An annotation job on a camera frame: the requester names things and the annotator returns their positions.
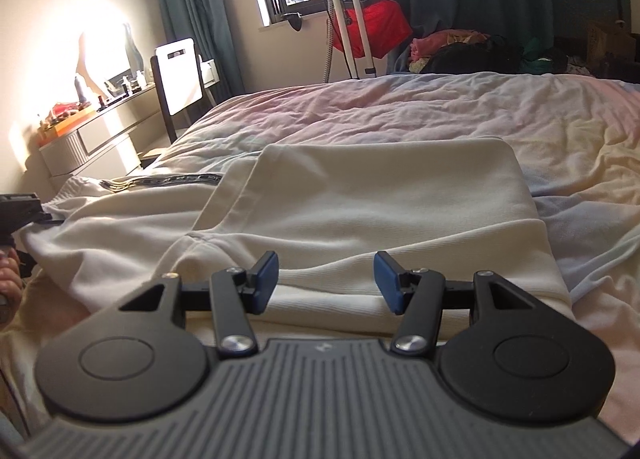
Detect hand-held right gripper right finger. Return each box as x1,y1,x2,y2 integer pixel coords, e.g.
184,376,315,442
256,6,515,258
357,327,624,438
373,250,527,356

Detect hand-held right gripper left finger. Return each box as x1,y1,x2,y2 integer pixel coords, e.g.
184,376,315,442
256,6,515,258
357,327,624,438
118,250,280,359

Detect white pants with striped band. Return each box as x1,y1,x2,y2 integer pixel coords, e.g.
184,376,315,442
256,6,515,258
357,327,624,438
19,136,574,342

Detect person's left hand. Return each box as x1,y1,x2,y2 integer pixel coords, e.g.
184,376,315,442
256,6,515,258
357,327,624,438
0,248,24,309

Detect white dressing table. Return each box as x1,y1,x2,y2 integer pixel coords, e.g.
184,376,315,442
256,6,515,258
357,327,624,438
38,83,167,179

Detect orange tray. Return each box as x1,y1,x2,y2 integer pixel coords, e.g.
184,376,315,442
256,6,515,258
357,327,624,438
42,106,99,141

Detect dark chair with white back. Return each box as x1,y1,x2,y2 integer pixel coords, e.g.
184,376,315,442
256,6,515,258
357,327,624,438
149,37,219,144

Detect pastel bed sheet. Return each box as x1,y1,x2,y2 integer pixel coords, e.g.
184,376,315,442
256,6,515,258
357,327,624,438
0,70,640,440

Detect grey vase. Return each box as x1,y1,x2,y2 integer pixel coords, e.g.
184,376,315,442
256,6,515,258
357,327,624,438
122,22,144,74

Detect black clothing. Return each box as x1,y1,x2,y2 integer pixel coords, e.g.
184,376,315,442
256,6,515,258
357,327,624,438
429,35,525,76

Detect pink clothing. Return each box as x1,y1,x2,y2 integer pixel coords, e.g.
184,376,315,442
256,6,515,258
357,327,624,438
409,28,495,74

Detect red cloth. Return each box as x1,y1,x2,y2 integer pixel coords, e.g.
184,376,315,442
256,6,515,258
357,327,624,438
331,0,415,59

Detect garment steamer stand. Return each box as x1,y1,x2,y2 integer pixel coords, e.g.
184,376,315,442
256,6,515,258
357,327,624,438
306,0,378,85

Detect green clothing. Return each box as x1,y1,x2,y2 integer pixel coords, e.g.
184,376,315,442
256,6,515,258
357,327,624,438
519,36,569,74

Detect cardboard box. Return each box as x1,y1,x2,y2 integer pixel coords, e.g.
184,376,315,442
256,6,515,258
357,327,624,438
584,18,635,74

